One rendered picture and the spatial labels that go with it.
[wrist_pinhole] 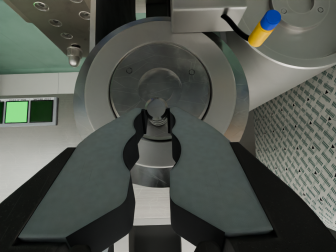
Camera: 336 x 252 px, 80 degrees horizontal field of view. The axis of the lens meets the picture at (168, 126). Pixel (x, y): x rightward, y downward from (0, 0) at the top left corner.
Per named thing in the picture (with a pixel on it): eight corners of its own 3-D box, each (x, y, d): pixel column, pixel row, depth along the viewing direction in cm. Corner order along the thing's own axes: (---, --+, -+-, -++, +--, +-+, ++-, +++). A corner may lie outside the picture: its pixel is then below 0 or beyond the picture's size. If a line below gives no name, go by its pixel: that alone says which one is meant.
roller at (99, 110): (252, 41, 16) (214, 188, 14) (201, 111, 41) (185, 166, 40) (112, 4, 16) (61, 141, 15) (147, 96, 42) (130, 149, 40)
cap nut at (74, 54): (78, 46, 49) (78, 63, 49) (85, 53, 53) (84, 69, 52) (63, 46, 49) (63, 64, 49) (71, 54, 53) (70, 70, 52)
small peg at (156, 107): (164, 93, 12) (171, 115, 12) (165, 105, 15) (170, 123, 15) (141, 100, 12) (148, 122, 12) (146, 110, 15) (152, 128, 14)
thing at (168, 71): (210, 42, 15) (210, 141, 14) (206, 55, 17) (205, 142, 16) (112, 40, 15) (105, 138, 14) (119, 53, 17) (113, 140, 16)
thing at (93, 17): (98, -134, 21) (95, 32, 18) (136, 18, 44) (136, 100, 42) (93, -134, 21) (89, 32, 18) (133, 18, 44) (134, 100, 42)
